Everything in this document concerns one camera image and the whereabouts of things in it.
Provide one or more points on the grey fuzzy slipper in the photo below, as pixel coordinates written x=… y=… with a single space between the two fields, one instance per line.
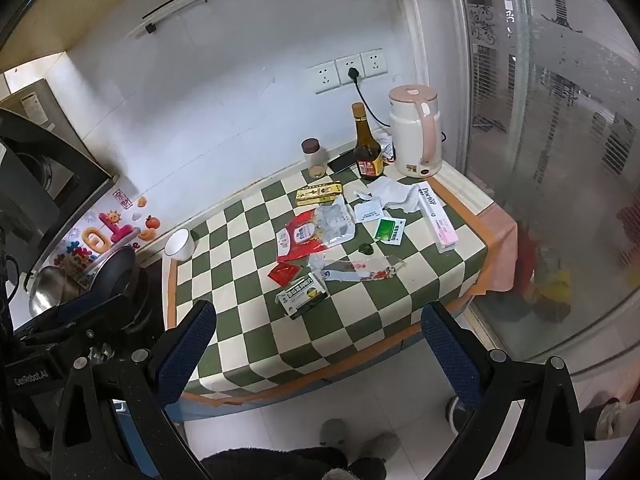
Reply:
x=379 y=445
x=334 y=432

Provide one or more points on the crumpled white printed packet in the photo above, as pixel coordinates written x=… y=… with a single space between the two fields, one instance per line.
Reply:
x=387 y=146

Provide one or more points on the green white medicine box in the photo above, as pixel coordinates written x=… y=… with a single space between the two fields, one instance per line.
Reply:
x=302 y=296

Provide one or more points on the crumpled white tissue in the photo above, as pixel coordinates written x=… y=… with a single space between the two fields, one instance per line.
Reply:
x=400 y=195

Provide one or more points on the green sachet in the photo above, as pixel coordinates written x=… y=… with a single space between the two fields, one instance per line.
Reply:
x=390 y=230

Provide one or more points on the pink white electric kettle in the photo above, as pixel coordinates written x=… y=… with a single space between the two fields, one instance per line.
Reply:
x=407 y=130

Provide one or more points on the small red sachet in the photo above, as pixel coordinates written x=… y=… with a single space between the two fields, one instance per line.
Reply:
x=284 y=274

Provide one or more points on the pink white long box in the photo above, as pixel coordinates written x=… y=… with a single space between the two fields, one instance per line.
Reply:
x=437 y=217

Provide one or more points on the brown sauce bottle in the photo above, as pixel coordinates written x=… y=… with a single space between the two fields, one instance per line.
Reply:
x=367 y=155

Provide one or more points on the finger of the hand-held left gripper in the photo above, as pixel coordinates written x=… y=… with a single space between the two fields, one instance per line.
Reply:
x=85 y=307
x=90 y=332

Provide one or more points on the clear plastic tray wrapper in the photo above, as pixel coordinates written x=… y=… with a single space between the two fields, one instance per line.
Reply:
x=335 y=222

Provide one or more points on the beige wall cabinet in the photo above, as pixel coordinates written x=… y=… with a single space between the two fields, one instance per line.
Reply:
x=50 y=20

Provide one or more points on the white cup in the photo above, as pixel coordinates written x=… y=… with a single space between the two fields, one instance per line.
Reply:
x=179 y=245

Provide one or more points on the person's right leg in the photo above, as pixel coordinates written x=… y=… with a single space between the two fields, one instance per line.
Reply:
x=367 y=470

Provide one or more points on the black white wall rail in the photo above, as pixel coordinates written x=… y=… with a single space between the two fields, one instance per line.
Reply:
x=175 y=7

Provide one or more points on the frosted sliding glass door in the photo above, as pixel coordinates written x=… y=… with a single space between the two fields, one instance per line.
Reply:
x=550 y=110

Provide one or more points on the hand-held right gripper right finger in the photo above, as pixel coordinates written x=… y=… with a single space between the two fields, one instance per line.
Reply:
x=450 y=355

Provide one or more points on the red snack wrapper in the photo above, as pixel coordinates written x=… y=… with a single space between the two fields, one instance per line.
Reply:
x=295 y=237

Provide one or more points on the yellow bag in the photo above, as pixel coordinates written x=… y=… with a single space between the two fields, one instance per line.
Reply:
x=552 y=287

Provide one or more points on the pink cloth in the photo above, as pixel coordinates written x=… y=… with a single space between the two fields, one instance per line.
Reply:
x=500 y=245

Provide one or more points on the red bag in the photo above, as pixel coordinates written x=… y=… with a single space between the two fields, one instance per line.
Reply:
x=527 y=255

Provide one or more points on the clear wrapper with red print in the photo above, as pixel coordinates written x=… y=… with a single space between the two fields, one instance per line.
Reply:
x=355 y=271

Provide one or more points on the steel pot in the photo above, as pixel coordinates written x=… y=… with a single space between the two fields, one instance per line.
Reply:
x=50 y=290

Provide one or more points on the yellow flat box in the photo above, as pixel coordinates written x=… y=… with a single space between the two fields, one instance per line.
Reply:
x=320 y=192

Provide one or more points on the colourful wall stickers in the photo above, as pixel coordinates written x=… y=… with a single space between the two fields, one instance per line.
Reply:
x=95 y=237

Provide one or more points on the white torn wrapper piece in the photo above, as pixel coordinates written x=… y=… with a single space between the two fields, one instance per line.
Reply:
x=361 y=194

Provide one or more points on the dark shoe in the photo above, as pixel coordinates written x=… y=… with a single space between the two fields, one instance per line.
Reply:
x=456 y=412

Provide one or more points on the black range hood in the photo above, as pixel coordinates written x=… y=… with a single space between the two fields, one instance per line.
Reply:
x=75 y=180

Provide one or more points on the black frying pan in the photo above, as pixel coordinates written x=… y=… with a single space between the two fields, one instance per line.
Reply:
x=117 y=270

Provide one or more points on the white sachet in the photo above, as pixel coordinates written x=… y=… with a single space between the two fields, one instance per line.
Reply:
x=367 y=210

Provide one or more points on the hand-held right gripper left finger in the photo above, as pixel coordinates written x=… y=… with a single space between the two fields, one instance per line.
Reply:
x=187 y=350

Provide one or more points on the glass jar with brown lid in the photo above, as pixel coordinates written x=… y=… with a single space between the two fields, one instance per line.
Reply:
x=315 y=160

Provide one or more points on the green white checkered tablecloth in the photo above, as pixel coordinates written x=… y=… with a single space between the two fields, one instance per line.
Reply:
x=235 y=280

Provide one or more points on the white wall socket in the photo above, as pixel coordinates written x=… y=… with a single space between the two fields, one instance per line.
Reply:
x=345 y=66
x=326 y=79
x=374 y=62

